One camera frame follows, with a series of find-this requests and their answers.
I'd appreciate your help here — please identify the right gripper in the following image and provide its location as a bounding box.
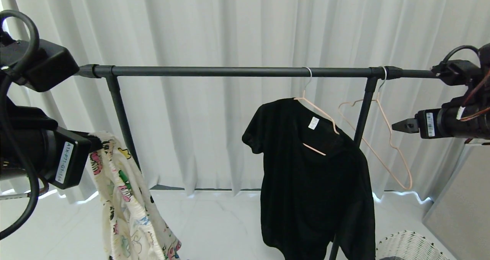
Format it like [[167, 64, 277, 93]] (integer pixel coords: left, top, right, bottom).
[[391, 104, 490, 140]]

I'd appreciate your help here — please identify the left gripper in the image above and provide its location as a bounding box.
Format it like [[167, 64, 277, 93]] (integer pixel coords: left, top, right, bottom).
[[0, 116, 92, 190]]

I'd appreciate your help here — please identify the pink clothes hanger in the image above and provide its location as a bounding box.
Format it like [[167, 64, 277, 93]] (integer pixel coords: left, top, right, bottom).
[[294, 67, 340, 156], [338, 67, 413, 190]]

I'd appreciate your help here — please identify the cream printed garment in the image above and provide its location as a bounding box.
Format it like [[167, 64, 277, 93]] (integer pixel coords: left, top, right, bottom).
[[89, 132, 182, 260]]

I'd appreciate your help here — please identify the black garment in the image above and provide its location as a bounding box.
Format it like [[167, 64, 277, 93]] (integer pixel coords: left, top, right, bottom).
[[242, 98, 376, 260]]

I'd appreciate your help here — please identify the white laundry basket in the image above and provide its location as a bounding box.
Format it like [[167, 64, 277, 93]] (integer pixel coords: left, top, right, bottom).
[[376, 231, 450, 260]]

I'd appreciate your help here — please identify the black clothes rack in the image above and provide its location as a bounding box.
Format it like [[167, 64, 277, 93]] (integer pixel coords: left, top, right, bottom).
[[75, 64, 441, 260]]

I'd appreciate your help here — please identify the white curtain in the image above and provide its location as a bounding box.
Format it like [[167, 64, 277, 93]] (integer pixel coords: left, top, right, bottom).
[[0, 0, 490, 205]]

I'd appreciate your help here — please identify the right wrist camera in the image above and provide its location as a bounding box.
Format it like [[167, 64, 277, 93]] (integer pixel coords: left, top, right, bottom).
[[432, 59, 483, 86]]

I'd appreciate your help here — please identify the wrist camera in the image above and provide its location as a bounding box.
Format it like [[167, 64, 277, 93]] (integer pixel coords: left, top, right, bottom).
[[0, 39, 80, 128], [432, 59, 483, 86]]

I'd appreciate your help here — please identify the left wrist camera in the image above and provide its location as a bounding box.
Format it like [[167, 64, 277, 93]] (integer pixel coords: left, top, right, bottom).
[[0, 39, 80, 128]]

